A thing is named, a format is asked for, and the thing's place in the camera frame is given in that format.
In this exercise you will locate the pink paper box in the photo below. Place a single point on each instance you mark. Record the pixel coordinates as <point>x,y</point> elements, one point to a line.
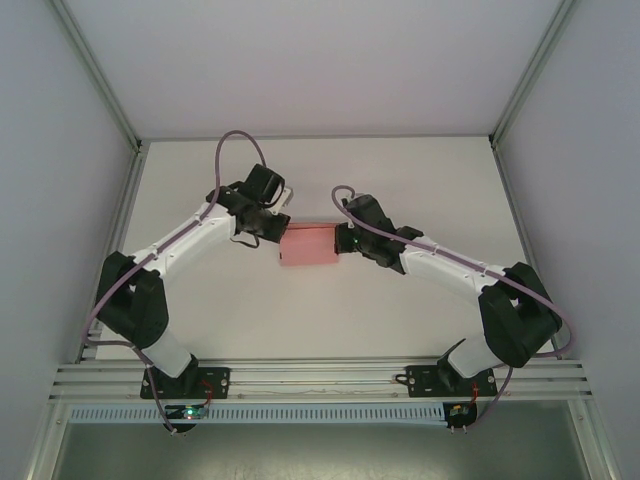
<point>310,245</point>

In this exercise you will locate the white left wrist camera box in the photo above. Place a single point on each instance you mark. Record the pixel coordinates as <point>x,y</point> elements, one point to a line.
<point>284,196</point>

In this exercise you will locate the aluminium frame leg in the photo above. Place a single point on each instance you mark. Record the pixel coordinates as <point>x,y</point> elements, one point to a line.
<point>47,445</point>
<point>595,445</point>

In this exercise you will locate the small circuit board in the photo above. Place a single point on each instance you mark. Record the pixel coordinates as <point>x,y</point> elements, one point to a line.
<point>457,412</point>

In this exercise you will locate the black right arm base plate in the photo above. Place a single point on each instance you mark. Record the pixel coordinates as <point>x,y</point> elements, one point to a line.
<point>420,382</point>

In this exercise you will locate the black round mount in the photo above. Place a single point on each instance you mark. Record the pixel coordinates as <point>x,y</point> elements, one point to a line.
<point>460,425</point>

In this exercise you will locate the aluminium mounting rail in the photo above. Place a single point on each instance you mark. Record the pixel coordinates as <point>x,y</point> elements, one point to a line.
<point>320,375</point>

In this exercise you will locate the aluminium corner post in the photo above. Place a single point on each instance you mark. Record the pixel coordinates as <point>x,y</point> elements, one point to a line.
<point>531,75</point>
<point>97,75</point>

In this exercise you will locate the circuit board with green light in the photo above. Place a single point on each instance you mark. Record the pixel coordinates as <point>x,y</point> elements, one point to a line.
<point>189,412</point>

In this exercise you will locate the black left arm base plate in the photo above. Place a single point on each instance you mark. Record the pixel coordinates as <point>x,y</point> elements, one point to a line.
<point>215,375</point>

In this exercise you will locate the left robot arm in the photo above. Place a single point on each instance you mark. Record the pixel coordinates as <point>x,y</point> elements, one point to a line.
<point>135,310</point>

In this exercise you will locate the grey metal panel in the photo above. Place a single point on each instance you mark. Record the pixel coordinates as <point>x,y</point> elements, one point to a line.
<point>320,455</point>

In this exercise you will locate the aluminium side rail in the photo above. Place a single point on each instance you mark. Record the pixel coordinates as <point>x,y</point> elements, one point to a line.
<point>511,200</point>
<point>131,180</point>

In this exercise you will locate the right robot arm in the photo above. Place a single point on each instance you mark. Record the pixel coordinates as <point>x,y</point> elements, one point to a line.
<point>515,320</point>

